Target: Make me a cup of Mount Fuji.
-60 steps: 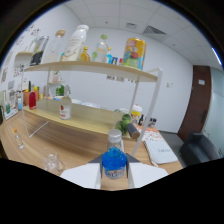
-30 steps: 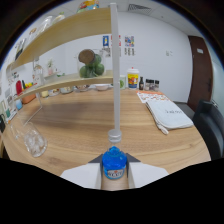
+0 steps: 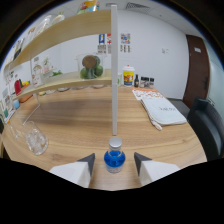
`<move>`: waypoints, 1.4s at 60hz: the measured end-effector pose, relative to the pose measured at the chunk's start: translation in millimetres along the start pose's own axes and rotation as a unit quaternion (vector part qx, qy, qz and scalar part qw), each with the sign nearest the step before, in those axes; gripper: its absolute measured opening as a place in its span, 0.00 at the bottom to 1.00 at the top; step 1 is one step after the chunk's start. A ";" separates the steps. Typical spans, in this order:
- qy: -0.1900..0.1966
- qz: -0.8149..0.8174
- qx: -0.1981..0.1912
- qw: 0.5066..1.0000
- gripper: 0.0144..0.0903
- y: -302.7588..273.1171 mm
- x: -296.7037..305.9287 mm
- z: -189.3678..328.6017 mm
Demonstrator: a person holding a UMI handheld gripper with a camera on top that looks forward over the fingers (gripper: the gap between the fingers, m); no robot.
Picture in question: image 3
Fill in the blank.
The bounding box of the two-tier wooden shelf rack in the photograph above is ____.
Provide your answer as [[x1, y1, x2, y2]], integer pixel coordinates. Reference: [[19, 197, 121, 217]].
[[3, 4, 120, 136]]

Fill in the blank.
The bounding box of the yellow snack bag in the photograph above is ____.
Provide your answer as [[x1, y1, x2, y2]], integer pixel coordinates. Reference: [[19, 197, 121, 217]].
[[77, 0, 100, 15]]

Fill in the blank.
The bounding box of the blue liquid bottle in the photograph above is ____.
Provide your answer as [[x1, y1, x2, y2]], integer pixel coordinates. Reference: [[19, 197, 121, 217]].
[[103, 136, 127, 174]]

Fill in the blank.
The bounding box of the blue wall poster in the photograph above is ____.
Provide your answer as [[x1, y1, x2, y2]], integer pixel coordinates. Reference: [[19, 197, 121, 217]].
[[98, 33, 107, 54]]

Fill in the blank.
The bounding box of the dark sauce bottle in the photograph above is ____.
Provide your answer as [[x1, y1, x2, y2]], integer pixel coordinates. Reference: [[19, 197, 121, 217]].
[[133, 73, 140, 88]]

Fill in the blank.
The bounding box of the orange printed booklet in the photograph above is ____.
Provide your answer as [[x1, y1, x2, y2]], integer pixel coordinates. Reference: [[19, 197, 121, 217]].
[[132, 87, 164, 101]]

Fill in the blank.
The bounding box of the yellow label paper cup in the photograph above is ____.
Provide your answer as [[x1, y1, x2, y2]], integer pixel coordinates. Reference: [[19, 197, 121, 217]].
[[122, 64, 136, 87]]

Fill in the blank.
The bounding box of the brown door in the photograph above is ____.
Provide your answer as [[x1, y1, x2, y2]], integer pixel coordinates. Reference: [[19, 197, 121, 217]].
[[182, 34, 211, 109]]

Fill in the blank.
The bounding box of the glass jar of limes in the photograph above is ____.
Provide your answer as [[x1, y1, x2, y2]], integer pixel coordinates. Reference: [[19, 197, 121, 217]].
[[76, 53, 105, 81]]

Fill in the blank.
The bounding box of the white fabric pouch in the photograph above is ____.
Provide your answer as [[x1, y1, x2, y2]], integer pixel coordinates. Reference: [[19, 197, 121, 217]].
[[139, 96, 188, 131]]

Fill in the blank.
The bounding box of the black chair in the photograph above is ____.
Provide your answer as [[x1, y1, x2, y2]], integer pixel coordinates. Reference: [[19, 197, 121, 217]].
[[186, 97, 224, 162]]

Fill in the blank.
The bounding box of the clear glass with ice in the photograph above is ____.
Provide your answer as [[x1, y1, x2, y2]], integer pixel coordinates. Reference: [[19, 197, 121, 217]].
[[22, 120, 50, 156]]

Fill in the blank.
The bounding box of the colourful wall poster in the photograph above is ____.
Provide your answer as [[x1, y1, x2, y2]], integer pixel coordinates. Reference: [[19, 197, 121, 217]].
[[120, 32, 132, 53]]

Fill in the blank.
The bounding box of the red wall poster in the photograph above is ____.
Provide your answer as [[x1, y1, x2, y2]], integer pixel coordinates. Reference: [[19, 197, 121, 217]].
[[106, 33, 113, 54]]

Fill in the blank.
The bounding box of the ceiling air vent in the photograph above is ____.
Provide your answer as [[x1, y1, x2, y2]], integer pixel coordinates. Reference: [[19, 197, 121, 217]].
[[125, 1, 151, 13]]

